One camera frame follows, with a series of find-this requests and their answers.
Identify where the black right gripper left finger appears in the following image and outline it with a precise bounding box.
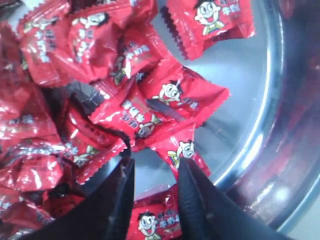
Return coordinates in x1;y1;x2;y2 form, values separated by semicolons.
22;157;135;240

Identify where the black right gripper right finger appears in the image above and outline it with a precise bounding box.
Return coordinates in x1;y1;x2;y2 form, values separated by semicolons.
177;158;288;240

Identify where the red candy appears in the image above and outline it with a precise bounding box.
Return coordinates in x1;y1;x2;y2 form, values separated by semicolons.
144;121;211;180
126;184;182;240
161;0;255;61

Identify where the round stainless steel plate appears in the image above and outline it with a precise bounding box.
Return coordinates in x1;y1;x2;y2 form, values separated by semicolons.
129;0;320;238

